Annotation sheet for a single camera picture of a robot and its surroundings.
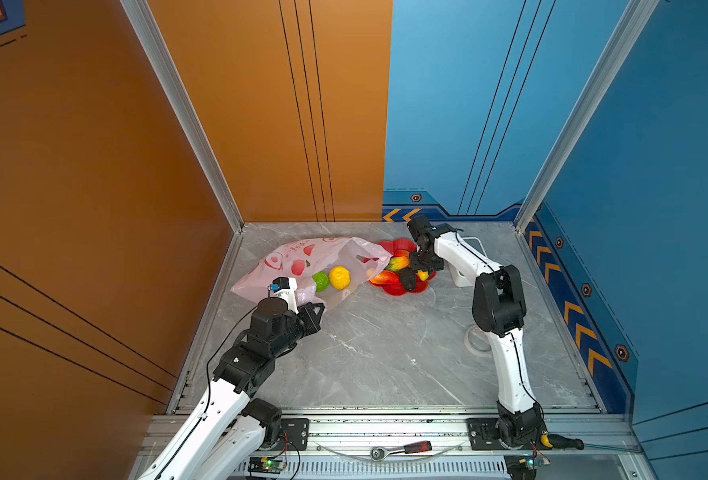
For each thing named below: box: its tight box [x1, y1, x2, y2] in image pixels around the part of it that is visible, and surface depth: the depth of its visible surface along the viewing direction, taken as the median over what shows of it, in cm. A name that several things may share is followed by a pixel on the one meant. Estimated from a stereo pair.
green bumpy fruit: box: [311, 271, 330, 293], surface depth 100 cm
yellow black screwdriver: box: [540, 434, 585, 450], surface depth 72 cm
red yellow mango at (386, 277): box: [369, 270, 399, 286], surface depth 101 cm
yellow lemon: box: [329, 266, 351, 291], surface depth 100 cm
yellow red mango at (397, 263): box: [386, 256, 409, 272], surface depth 104 cm
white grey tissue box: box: [436, 232, 499, 287], surface depth 68 cm
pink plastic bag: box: [231, 236, 392, 309], surface depth 91 cm
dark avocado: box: [400, 267, 417, 292], surface depth 101 cm
